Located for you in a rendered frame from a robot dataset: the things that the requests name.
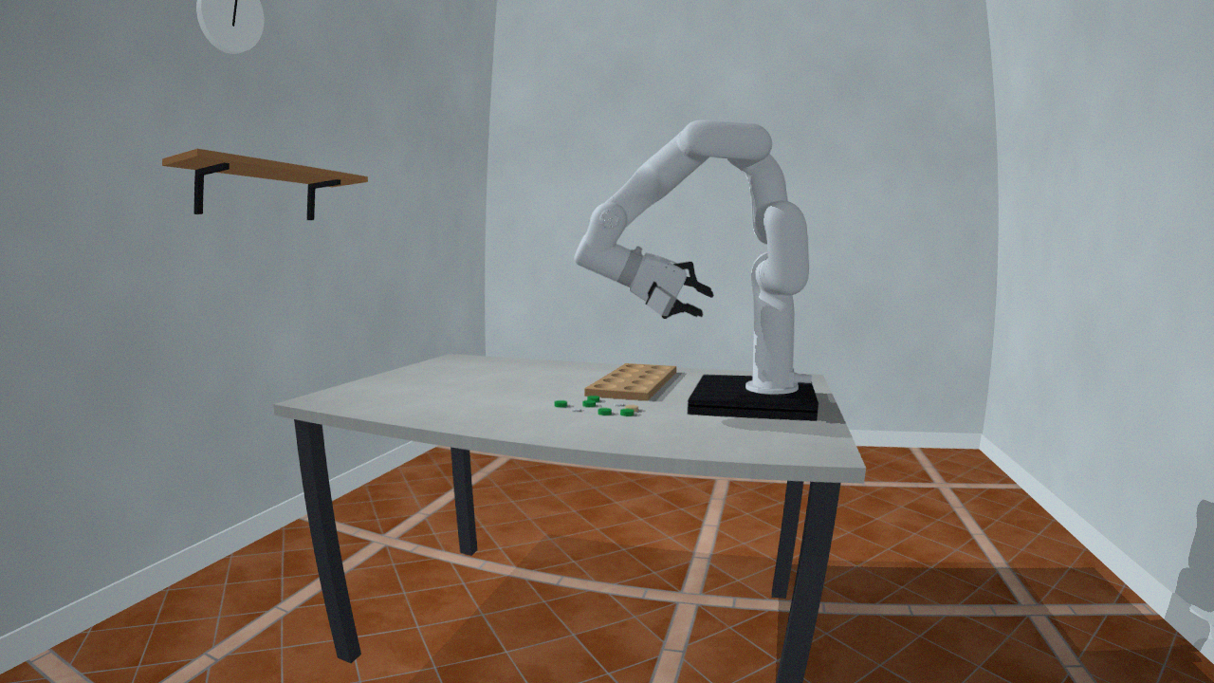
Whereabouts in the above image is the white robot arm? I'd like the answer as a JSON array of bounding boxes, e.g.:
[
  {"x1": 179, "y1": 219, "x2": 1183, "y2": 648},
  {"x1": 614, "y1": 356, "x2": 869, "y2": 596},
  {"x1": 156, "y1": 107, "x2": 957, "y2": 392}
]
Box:
[{"x1": 575, "y1": 120, "x2": 812, "y2": 395}]

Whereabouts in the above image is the tan tray with round pockets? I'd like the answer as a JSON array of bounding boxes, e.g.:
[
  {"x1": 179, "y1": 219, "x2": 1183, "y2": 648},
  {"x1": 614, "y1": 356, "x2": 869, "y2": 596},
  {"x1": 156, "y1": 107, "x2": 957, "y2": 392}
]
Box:
[{"x1": 584, "y1": 363, "x2": 676, "y2": 402}]

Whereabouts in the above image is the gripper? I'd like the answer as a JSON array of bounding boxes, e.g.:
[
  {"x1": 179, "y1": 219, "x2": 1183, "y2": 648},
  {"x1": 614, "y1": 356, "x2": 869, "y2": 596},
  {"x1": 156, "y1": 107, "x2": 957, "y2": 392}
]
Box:
[{"x1": 628, "y1": 254, "x2": 713, "y2": 319}]

